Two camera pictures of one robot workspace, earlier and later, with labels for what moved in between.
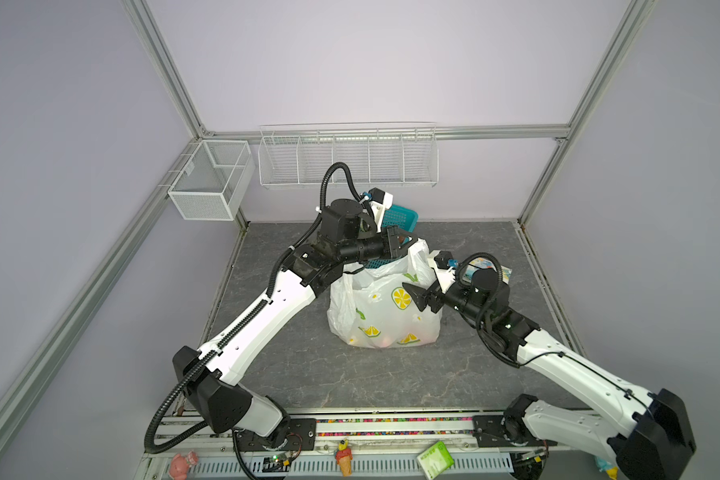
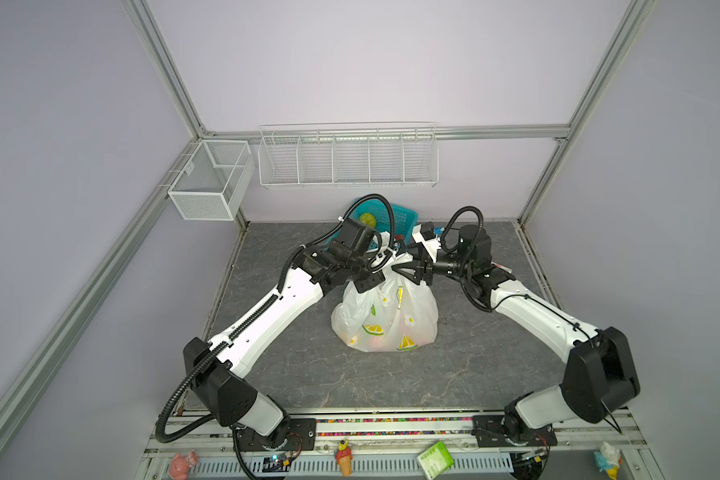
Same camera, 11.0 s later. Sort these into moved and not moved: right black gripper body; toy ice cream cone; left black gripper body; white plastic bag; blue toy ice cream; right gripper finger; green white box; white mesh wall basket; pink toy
Moved: left black gripper body; right black gripper body; right gripper finger
Not moved: white mesh wall basket; toy ice cream cone; green white box; blue toy ice cream; pink toy; white plastic bag
